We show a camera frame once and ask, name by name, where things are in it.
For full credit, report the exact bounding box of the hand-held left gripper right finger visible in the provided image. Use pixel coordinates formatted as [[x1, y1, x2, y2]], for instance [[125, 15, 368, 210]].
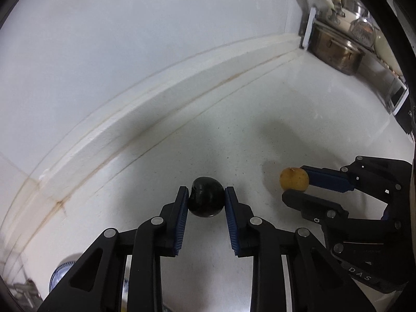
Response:
[[224, 187, 368, 312]]

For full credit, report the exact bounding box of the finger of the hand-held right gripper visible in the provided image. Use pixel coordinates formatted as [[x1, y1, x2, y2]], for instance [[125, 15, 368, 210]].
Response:
[[281, 189, 401, 248], [302, 156, 412, 222]]

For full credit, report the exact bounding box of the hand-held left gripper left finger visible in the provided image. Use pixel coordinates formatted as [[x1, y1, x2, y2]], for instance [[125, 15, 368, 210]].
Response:
[[37, 186, 190, 312]]

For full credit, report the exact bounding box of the small brown round fruit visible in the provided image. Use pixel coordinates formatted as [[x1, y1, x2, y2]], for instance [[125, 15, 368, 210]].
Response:
[[279, 167, 310, 192]]

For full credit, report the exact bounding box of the dark purple plum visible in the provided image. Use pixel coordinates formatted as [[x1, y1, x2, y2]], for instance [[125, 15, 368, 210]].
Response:
[[189, 176, 225, 218]]

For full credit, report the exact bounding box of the blue and white plate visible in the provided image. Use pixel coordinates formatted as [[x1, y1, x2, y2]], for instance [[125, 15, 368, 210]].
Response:
[[50, 260, 79, 294]]

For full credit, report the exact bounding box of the large stainless steel pot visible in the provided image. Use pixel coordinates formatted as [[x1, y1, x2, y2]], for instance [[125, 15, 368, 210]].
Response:
[[307, 24, 364, 76]]

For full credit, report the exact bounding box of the white oval lid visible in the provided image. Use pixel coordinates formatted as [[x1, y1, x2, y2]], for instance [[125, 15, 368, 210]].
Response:
[[374, 31, 404, 74]]

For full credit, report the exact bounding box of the round metal strainer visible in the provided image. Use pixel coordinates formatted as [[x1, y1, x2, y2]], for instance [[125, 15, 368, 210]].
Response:
[[350, 18, 376, 47]]

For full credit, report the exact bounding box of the white metal dish rack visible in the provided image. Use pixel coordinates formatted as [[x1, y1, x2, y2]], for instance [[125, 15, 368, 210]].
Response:
[[298, 6, 409, 115]]

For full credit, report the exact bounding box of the metal fixture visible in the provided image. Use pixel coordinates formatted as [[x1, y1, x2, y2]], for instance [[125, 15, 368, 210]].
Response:
[[6, 278, 41, 307]]

